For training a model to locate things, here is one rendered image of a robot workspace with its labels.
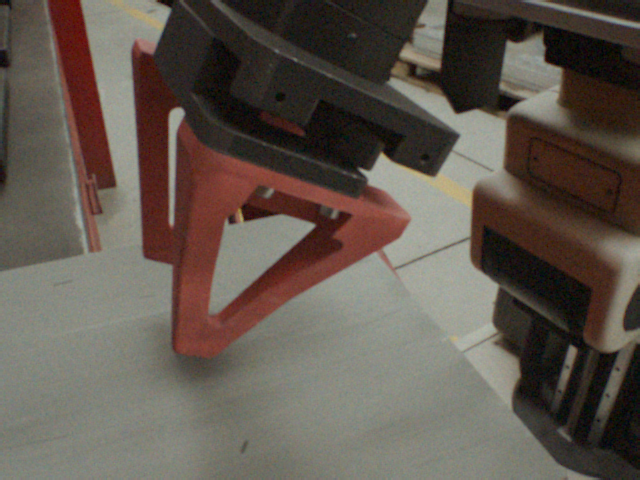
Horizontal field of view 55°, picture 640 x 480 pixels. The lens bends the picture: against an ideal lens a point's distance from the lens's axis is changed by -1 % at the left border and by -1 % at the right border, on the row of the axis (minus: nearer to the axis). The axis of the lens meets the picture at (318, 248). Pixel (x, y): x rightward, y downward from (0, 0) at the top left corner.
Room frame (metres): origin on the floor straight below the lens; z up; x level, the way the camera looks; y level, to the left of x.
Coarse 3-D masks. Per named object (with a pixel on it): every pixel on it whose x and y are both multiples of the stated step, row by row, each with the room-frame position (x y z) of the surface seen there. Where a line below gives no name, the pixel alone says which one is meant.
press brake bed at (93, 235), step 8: (56, 40) 2.03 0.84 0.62; (56, 48) 1.42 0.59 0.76; (64, 80) 1.70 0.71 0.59; (64, 88) 1.20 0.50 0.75; (64, 96) 1.10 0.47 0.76; (72, 112) 1.84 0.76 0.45; (72, 120) 1.25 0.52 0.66; (72, 128) 1.01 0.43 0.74; (72, 136) 0.92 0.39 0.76; (80, 168) 0.97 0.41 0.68; (80, 176) 0.83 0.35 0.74; (80, 184) 0.75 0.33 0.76; (80, 192) 0.68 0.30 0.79; (88, 200) 1.03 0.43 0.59; (88, 208) 0.85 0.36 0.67; (88, 216) 0.74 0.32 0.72; (88, 224) 0.65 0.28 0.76; (88, 232) 0.63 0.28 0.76; (96, 232) 1.09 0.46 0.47; (96, 240) 0.88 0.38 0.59; (96, 248) 0.76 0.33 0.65
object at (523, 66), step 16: (416, 32) 3.55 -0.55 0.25; (432, 32) 3.50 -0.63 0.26; (416, 48) 3.52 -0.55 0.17; (432, 48) 3.42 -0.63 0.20; (512, 48) 3.20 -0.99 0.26; (528, 48) 3.20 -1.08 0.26; (544, 48) 3.20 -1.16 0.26; (512, 64) 2.99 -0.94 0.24; (528, 64) 2.94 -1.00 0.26; (544, 64) 2.93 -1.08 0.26; (512, 80) 2.98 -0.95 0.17; (528, 80) 2.91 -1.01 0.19; (544, 80) 2.85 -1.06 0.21
